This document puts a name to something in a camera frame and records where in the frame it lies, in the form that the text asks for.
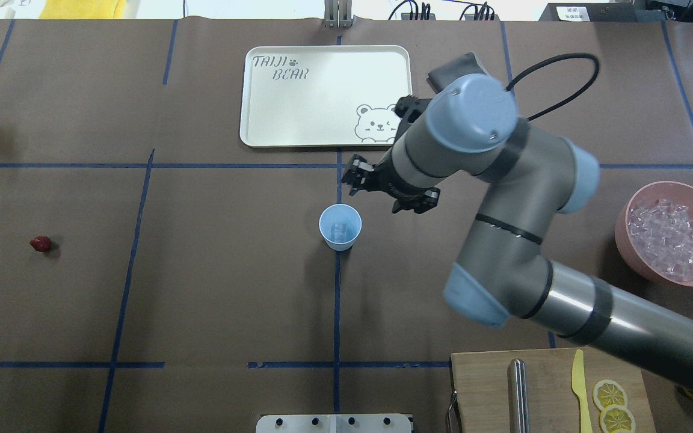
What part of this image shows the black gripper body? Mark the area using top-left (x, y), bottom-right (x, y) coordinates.
top-left (371, 158), bottom-right (425, 201)

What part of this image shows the clear ice cube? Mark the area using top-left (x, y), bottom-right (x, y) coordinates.
top-left (331, 223), bottom-right (349, 243)

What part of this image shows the red strawberry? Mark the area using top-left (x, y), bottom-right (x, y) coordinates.
top-left (29, 236), bottom-right (52, 253)

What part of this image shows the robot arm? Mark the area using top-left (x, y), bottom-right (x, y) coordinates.
top-left (342, 73), bottom-right (693, 393)

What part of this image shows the light blue plastic cup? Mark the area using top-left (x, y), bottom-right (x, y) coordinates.
top-left (318, 204), bottom-right (362, 252)

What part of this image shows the pile of clear ice cubes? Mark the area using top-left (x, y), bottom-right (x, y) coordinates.
top-left (626, 198), bottom-right (693, 282)

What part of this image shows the cream bear tray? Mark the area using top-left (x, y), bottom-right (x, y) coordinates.
top-left (239, 46), bottom-right (412, 149)

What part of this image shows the grey folded cloth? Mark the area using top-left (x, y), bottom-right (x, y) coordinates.
top-left (427, 51), bottom-right (490, 95)

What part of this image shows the wooden cutting board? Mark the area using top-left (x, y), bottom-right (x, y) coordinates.
top-left (451, 348), bottom-right (656, 432)

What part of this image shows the yellow plastic knife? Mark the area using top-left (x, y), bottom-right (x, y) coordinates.
top-left (570, 350), bottom-right (593, 433)

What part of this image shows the steel muddler black tip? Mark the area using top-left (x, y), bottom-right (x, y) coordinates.
top-left (508, 358), bottom-right (531, 432)

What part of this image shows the pink bowl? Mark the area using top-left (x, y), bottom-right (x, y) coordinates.
top-left (614, 181), bottom-right (693, 287)

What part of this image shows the yellow cloth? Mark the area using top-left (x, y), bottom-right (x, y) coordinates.
top-left (38, 1), bottom-right (128, 20)

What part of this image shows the aluminium frame post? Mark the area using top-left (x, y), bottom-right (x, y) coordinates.
top-left (324, 0), bottom-right (354, 28)

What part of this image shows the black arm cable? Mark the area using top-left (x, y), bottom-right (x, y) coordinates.
top-left (506, 53), bottom-right (600, 123)

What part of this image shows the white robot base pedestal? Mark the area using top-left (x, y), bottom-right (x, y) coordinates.
top-left (255, 413), bottom-right (414, 432)

